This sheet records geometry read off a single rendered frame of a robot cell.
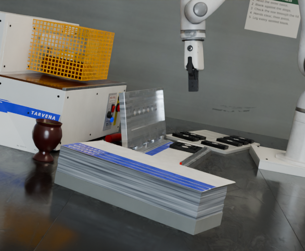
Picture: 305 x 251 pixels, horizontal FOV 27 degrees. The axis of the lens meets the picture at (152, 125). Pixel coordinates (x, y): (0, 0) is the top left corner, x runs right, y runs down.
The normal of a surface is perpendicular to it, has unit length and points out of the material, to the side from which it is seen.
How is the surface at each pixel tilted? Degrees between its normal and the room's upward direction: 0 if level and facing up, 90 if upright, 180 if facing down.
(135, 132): 76
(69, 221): 0
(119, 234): 0
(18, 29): 90
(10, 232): 0
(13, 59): 90
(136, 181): 90
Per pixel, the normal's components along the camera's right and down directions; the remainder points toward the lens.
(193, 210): -0.54, 0.03
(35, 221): 0.18, -0.97
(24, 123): -0.26, -0.28
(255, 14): -0.05, 0.14
